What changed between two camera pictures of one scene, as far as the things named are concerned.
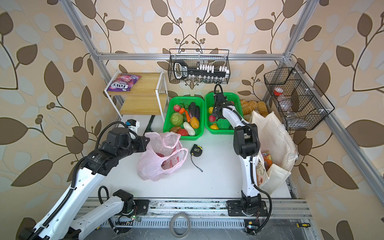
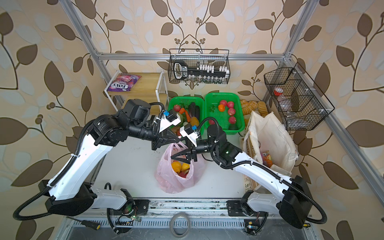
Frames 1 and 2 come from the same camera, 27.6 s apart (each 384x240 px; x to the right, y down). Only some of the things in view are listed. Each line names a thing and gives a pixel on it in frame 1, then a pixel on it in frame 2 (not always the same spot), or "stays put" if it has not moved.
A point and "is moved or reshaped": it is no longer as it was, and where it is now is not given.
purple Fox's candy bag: [123, 82] stays put
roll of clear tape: [177, 214] stays put
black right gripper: [214, 113] -> [188, 160]
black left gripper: [142, 143] -> [162, 138]
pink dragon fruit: [171, 162] -> [183, 174]
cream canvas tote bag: [274, 139] stays put
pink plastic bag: [165, 154] is moved or reshaped
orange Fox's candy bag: [267, 159] stays put
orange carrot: [182, 110] stays put
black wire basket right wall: [301, 104] stays put
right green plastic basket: [221, 126] stays put
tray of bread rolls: [248, 107] stays put
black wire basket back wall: [206, 66] stays put
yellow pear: [214, 126] is moved or reshaped
